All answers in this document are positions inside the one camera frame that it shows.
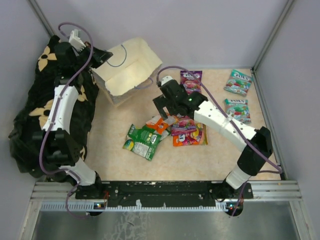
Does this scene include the checkered paper bag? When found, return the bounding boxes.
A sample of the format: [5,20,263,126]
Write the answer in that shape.
[92,37,163,106]

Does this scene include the orange Fox's candy bag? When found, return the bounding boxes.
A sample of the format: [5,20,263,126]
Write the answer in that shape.
[172,123,208,147]

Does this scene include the green Fox's candy bag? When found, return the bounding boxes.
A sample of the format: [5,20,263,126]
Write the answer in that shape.
[122,132,161,161]

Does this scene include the teal mint cherry candy bag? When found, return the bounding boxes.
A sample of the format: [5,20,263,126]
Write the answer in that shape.
[224,98,252,124]

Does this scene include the teal Fox's mint candy bag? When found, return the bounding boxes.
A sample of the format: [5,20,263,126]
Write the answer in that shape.
[223,69,253,97]

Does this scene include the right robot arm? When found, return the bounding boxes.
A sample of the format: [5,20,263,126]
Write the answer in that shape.
[153,76,273,198]

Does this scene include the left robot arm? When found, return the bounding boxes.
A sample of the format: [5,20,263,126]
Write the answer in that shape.
[33,42,113,199]

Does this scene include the black floral pillow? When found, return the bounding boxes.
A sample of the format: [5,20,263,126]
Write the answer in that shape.
[8,35,99,178]

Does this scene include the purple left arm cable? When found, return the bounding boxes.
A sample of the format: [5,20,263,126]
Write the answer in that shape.
[39,22,95,218]

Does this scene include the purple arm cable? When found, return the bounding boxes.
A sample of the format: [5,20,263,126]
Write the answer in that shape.
[39,22,95,218]
[156,65,283,216]

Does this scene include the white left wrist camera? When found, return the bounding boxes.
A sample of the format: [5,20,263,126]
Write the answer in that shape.
[68,29,86,52]

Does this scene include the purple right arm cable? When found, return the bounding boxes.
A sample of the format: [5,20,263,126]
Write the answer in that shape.
[156,65,283,216]

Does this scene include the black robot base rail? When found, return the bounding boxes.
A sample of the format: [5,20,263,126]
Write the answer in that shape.
[75,181,254,208]

